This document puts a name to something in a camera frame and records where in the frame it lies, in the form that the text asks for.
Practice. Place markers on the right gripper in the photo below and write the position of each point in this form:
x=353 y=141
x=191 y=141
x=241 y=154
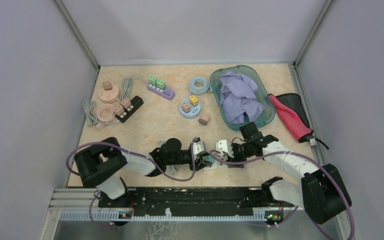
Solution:
x=235 y=159

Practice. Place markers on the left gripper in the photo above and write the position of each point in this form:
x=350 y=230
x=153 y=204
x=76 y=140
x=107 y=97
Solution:
x=200 y=163

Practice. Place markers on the white power strip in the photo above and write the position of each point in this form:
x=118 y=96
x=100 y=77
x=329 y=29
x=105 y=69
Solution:
x=216 y=166

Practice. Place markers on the brown pink USB charger plug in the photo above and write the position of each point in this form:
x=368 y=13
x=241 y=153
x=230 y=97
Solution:
x=204 y=119

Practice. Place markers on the blue round power socket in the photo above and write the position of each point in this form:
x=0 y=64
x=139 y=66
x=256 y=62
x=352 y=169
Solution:
x=194 y=113

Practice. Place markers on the yellow USB charger plug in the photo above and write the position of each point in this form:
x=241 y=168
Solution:
x=193 y=100

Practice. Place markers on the teal USB charger plug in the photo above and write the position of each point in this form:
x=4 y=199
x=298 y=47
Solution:
x=208 y=160

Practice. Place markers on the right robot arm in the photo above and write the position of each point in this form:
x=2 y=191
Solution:
x=319 y=190

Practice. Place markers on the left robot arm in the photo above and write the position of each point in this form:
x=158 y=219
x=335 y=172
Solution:
x=98 y=162

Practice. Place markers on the pink plug on blue socket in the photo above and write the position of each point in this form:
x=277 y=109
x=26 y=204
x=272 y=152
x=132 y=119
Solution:
x=185 y=107

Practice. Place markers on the green plug right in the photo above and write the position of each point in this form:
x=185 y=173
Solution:
x=160 y=84

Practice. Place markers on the green plug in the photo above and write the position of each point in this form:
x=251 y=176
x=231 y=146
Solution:
x=160 y=84
x=153 y=80

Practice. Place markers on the green plug left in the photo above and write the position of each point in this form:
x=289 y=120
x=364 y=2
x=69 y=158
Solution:
x=153 y=80

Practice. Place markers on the pink round power socket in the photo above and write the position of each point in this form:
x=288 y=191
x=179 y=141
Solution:
x=109 y=96

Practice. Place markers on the teal plastic basin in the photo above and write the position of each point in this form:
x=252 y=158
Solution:
x=262 y=95

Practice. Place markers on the lavender cloth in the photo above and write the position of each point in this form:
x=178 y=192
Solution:
x=238 y=98

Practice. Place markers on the red and black bag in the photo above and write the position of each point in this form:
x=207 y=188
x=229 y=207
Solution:
x=290 y=110

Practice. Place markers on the purple power strip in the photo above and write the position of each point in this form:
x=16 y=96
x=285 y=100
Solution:
x=166 y=93

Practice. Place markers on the black power strip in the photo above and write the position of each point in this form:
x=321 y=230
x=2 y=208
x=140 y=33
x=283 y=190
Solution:
x=136 y=103

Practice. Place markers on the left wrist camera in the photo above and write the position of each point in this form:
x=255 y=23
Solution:
x=199 y=148

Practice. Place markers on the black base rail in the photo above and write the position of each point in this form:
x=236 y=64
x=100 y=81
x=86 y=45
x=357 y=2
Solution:
x=191 y=201

